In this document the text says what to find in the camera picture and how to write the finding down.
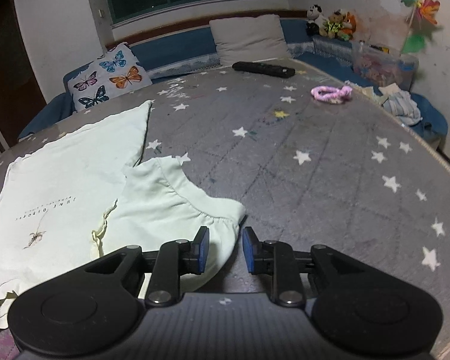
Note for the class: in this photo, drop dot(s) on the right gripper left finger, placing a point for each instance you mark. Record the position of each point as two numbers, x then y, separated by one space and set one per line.
174 259

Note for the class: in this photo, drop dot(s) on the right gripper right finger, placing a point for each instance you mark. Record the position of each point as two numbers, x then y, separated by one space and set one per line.
276 259

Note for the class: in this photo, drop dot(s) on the pale green garment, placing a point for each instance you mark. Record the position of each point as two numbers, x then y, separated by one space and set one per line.
90 193

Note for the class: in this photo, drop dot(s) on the pink braided hair band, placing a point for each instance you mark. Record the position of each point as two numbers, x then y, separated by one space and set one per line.
332 95

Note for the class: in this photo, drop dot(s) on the black remote control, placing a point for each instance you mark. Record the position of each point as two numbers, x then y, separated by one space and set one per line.
264 69

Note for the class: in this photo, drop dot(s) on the butterfly print pillow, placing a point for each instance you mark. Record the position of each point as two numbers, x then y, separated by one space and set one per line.
115 73

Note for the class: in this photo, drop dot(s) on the blue sofa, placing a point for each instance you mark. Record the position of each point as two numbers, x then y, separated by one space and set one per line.
194 50

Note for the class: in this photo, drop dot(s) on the striped folded cloth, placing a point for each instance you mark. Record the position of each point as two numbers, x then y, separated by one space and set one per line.
403 107

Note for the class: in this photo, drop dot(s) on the clear plastic storage box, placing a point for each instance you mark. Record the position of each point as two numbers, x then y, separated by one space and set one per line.
383 66

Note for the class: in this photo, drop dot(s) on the grey plain pillow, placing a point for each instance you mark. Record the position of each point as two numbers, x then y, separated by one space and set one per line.
249 39

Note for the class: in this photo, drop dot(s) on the dark wooden door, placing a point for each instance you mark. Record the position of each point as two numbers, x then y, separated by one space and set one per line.
21 98

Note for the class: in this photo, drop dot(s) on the panda plush toy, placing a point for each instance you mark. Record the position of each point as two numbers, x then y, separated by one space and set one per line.
314 20

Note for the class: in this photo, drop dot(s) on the brown bear plush toy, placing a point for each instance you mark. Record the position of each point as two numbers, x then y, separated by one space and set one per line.
332 27

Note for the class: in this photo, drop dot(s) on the orange fox plush toy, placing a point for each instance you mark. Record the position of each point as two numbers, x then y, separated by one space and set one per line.
349 27

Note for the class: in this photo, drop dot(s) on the colourful paper pinwheel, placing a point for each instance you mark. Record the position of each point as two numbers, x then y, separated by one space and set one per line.
422 17

